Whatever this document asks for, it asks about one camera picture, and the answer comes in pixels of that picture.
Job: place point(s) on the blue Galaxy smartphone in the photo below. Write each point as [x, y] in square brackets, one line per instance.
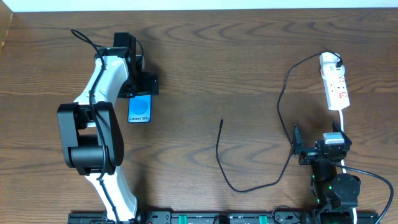
[140, 108]

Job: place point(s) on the white USB charger adapter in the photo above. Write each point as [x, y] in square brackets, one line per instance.
[331, 65]

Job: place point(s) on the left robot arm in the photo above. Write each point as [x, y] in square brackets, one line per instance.
[92, 141]

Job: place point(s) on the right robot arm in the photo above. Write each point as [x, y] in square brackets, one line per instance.
[337, 193]

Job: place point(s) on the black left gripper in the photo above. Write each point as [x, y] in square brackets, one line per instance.
[148, 84]

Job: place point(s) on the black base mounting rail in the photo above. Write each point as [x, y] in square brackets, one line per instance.
[280, 216]

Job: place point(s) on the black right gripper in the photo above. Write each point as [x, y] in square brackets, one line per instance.
[313, 150]

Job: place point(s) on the white power strip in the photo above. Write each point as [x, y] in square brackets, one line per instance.
[336, 93]

